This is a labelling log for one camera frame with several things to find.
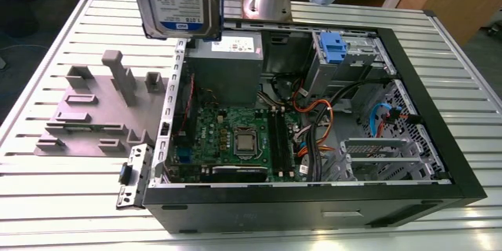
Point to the silver disk bay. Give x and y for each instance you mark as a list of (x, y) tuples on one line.
[(385, 160)]

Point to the silver CPU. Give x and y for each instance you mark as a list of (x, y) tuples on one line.
[(249, 142)]

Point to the grey power supply unit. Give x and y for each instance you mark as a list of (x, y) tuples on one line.
[(224, 80)]

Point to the black RAM slot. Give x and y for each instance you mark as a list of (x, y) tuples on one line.
[(278, 142), (288, 142)]

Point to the black CPU socket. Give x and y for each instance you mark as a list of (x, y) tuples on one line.
[(248, 154)]

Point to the green motherboard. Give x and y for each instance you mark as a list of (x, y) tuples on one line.
[(220, 157)]

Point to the black graphics card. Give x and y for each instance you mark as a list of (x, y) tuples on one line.
[(236, 174)]

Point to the silver optical drive cage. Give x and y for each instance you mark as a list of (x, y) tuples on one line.
[(333, 77)]

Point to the blue drive latch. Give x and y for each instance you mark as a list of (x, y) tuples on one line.
[(333, 48)]

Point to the black open PC case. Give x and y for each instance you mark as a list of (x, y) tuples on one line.
[(274, 212)]

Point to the grey parts rack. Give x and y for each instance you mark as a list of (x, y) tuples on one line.
[(110, 110)]

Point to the dark blue rear connector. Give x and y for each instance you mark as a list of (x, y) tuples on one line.
[(126, 173)]

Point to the green RAM stick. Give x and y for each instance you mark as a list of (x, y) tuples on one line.
[(85, 129)]

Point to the silver slot retention bracket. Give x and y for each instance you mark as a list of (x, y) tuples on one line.
[(140, 157)]

